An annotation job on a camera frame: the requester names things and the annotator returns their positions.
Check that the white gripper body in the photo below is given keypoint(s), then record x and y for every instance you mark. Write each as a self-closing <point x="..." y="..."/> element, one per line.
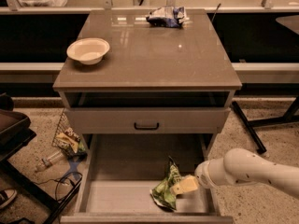
<point x="202" y="174"/>

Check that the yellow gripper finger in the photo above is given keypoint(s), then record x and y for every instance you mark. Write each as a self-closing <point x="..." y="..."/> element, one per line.
<point x="186" y="184"/>

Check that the green jalapeno chip bag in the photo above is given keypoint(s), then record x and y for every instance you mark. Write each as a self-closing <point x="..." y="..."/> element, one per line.
<point x="162" y="194"/>

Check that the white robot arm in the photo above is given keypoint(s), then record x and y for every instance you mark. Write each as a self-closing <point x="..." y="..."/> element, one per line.
<point x="240" y="167"/>

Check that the open bottom drawer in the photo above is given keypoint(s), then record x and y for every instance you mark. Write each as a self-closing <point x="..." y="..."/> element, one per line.
<point x="122" y="169"/>

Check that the grey drawer cabinet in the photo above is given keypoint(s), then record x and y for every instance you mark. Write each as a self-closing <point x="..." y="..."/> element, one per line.
<point x="151" y="67"/>

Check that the chip bag on floor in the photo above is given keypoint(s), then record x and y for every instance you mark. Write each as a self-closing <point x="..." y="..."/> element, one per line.
<point x="69" y="142"/>

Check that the blue white chip bag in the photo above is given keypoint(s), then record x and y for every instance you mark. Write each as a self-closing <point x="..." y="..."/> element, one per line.
<point x="170" y="17"/>

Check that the black metal stand base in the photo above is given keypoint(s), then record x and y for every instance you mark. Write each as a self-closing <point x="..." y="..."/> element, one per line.
<point x="290" y="116"/>

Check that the clear plastic bottle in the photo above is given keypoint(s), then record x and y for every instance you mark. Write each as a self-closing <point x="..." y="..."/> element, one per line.
<point x="47" y="162"/>

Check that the white bowl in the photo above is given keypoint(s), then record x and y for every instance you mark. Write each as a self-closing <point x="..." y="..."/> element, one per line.
<point x="88" y="51"/>

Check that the black sneaker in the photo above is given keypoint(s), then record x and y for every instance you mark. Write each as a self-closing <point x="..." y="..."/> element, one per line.
<point x="7" y="196"/>

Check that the closed drawer with black handle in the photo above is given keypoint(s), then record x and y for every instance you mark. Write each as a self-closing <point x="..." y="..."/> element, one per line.
<point x="147" y="120"/>

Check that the wire rack on floor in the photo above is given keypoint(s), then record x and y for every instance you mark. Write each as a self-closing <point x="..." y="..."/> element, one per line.
<point x="62" y="125"/>

